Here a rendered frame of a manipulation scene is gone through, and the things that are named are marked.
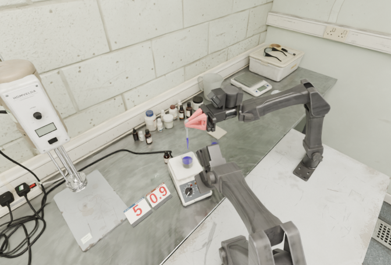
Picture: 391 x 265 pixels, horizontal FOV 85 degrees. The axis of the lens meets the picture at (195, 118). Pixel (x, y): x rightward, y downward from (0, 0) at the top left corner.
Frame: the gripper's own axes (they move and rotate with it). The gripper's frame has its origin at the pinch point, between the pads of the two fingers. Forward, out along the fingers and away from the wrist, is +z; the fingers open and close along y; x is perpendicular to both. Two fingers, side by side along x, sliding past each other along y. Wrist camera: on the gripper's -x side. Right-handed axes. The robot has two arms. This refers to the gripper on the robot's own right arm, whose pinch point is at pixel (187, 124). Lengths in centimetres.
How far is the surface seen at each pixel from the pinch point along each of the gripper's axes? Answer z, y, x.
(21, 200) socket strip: 67, -16, 30
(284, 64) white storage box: -97, -52, 19
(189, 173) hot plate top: 1.2, 4.1, 24.1
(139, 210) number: 24.5, 7.5, 30.8
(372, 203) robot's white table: -64, 43, 33
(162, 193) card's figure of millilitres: 14.0, 3.9, 30.7
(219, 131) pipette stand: -27.2, -20.5, 32.2
